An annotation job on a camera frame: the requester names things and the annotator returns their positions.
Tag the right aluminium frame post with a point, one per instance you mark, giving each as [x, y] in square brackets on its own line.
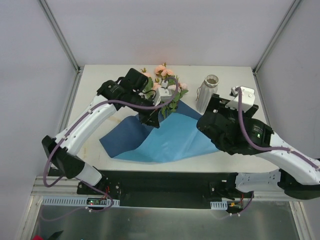
[277, 34]

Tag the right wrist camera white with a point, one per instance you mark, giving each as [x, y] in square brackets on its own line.
[247, 98]

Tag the right white cable duct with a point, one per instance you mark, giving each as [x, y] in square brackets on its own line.
[219, 205]

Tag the left white cable duct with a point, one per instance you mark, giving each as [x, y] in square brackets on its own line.
[71, 201]

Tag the white ribbed ceramic vase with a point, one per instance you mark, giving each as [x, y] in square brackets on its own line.
[208, 87]

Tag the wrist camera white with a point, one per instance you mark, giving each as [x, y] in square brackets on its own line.
[162, 92]
[247, 98]

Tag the blue wrapping paper sheet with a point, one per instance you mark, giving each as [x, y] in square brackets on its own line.
[177, 138]

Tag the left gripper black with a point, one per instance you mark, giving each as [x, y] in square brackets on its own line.
[151, 116]

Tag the red object bottom edge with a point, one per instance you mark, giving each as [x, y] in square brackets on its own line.
[37, 237]

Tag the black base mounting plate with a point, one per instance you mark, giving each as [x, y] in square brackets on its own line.
[156, 189]

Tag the left aluminium frame post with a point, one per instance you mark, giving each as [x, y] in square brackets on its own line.
[44, 5]

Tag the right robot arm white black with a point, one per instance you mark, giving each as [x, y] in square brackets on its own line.
[297, 175]

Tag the white cable duct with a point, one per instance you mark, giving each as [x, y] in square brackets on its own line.
[219, 205]
[71, 201]

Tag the aluminium frame post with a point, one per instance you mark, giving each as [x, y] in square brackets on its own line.
[277, 34]
[44, 5]

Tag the pink flower bouquet blue wrap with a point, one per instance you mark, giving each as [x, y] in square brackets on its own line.
[163, 73]

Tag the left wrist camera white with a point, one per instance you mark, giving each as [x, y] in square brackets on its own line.
[162, 92]

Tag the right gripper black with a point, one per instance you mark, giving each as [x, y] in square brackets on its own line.
[218, 106]

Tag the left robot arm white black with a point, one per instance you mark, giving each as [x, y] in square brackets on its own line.
[62, 149]

